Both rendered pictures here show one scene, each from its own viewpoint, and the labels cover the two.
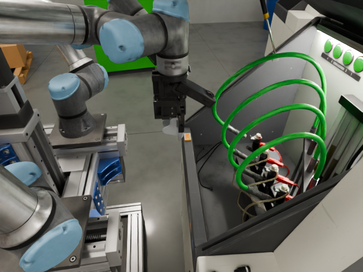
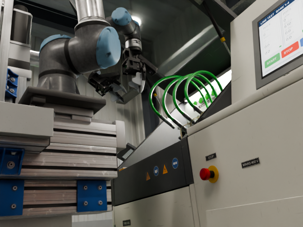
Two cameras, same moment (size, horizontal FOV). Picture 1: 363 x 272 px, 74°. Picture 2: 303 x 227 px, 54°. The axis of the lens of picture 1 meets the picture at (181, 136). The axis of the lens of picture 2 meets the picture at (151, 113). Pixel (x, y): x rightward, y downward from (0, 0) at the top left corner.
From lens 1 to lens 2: 1.23 m
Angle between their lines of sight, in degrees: 65
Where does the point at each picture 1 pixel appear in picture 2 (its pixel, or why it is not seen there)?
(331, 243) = (245, 80)
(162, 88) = (130, 54)
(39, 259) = (111, 35)
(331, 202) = (234, 75)
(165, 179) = not seen: outside the picture
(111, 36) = (121, 9)
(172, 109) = (137, 65)
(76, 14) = not seen: hidden behind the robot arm
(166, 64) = (133, 41)
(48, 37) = not seen: hidden behind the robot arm
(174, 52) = (137, 36)
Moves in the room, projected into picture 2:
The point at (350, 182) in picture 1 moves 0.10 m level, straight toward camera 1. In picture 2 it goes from (233, 63) to (231, 52)
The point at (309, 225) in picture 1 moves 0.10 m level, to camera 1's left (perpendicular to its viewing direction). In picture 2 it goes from (235, 93) to (215, 90)
